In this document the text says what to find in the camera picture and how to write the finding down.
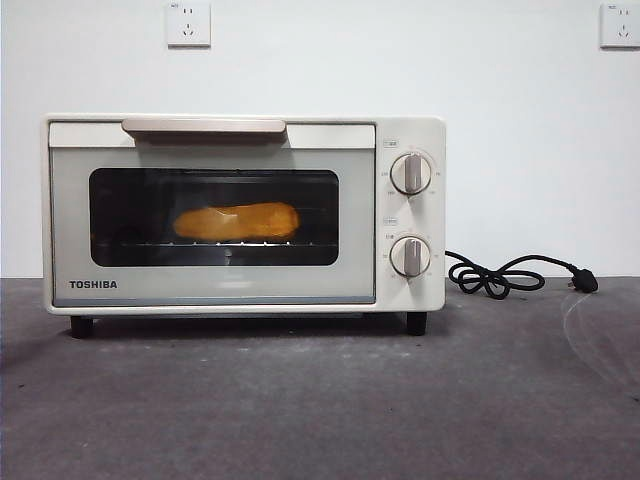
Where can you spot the yellow corn cob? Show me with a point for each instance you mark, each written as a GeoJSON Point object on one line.
{"type": "Point", "coordinates": [265, 221]}

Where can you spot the black oven foot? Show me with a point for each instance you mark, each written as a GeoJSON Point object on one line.
{"type": "Point", "coordinates": [81, 326]}
{"type": "Point", "coordinates": [416, 323]}

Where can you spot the cream toaster oven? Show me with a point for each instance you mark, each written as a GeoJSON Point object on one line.
{"type": "Point", "coordinates": [410, 135]}

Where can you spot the timer knob cream round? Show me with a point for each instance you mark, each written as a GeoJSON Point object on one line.
{"type": "Point", "coordinates": [410, 256]}

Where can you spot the temperature knob cream round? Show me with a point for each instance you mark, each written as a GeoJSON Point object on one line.
{"type": "Point", "coordinates": [410, 173]}

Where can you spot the white wall socket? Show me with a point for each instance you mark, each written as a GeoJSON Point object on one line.
{"type": "Point", "coordinates": [621, 27]}
{"type": "Point", "coordinates": [188, 25]}

